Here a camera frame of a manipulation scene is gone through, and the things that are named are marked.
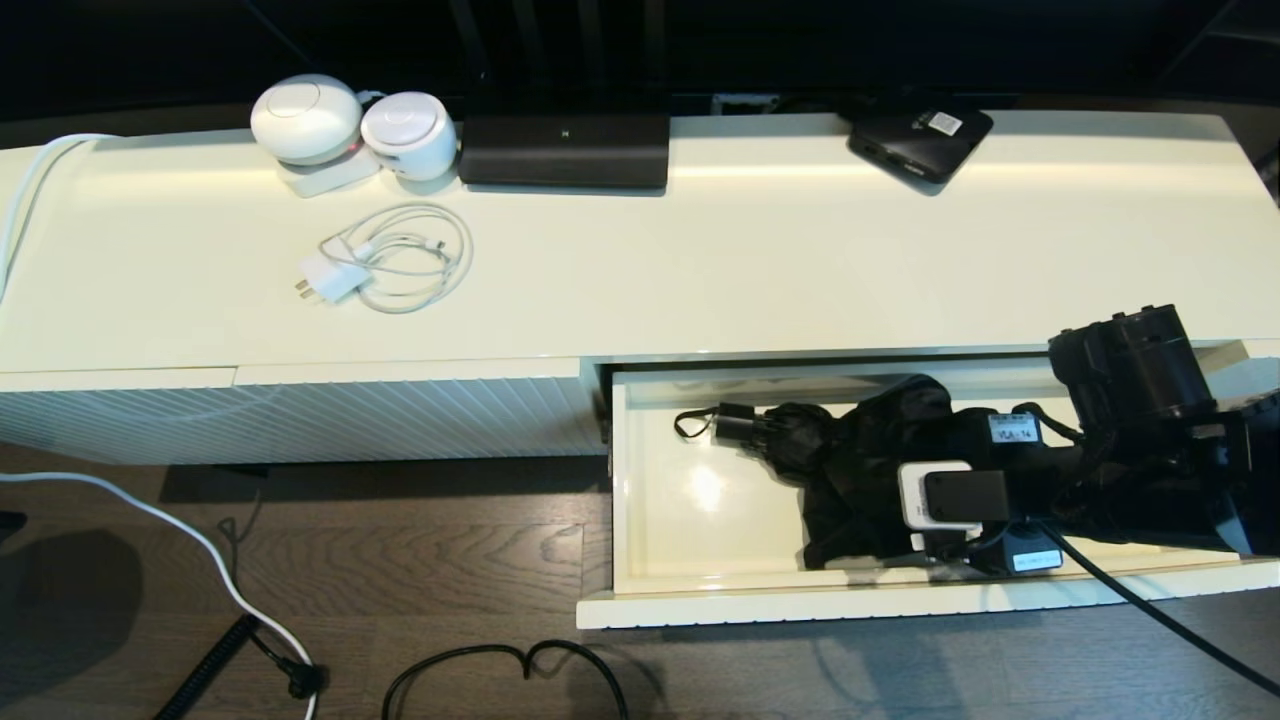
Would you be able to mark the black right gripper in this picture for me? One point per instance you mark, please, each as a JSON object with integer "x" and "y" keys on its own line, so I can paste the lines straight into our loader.
{"x": 1045, "y": 480}

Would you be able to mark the black folding umbrella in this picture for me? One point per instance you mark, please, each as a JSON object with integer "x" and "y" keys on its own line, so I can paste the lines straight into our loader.
{"x": 850, "y": 450}

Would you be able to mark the white ribbed drawer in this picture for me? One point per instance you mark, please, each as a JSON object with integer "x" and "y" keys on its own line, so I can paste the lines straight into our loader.
{"x": 700, "y": 520}

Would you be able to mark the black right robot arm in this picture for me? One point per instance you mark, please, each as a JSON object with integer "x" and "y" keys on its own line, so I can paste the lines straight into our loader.
{"x": 1140, "y": 370}

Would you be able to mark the white ribbed TV cabinet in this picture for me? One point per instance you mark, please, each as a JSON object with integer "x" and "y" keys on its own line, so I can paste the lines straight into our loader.
{"x": 650, "y": 280}

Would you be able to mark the black set-top box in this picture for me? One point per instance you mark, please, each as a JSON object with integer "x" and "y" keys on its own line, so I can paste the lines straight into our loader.
{"x": 915, "y": 145}

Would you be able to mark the black router box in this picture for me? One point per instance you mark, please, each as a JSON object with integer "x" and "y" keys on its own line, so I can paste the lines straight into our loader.
{"x": 565, "y": 150}

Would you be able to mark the white ribbed cabinet front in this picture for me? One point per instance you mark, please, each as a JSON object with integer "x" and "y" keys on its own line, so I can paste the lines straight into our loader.
{"x": 110, "y": 415}
{"x": 420, "y": 415}

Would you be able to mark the small white round device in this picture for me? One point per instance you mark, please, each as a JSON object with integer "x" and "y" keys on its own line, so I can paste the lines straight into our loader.
{"x": 406, "y": 130}

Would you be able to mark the white charger plug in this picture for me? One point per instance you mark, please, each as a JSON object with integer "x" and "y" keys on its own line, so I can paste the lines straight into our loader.
{"x": 335, "y": 276}

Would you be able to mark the white flat device base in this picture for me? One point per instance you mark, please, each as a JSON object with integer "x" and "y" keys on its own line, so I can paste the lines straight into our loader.
{"x": 330, "y": 178}

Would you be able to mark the large white round device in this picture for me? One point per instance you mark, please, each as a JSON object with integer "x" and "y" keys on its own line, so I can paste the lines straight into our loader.
{"x": 306, "y": 118}

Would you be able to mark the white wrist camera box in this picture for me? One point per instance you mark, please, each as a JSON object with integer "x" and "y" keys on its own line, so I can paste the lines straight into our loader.
{"x": 912, "y": 495}

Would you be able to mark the white wall socket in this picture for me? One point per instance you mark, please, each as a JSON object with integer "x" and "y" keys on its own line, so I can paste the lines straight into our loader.
{"x": 742, "y": 102}

